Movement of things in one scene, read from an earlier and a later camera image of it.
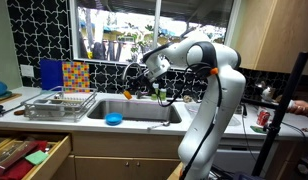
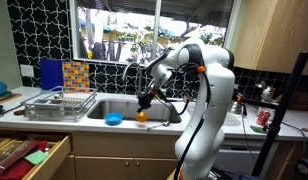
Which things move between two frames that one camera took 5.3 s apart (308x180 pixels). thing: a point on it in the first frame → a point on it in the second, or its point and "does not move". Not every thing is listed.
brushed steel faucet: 139,93 does not move
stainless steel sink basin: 137,110 does not move
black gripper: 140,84 → 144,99
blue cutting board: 51,73 does not move
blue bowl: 113,118 does not move
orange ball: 127,94 → 141,117
